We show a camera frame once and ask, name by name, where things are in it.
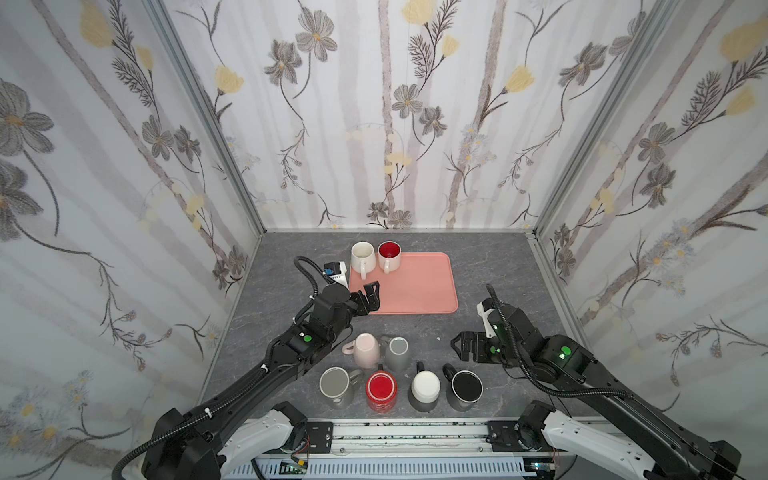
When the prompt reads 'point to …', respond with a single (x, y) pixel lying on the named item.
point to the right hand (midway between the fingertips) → (459, 341)
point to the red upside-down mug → (381, 391)
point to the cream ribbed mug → (363, 259)
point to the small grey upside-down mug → (397, 352)
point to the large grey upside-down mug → (336, 386)
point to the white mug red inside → (389, 256)
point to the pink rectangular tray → (422, 284)
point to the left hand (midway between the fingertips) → (362, 279)
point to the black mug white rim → (465, 388)
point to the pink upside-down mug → (366, 350)
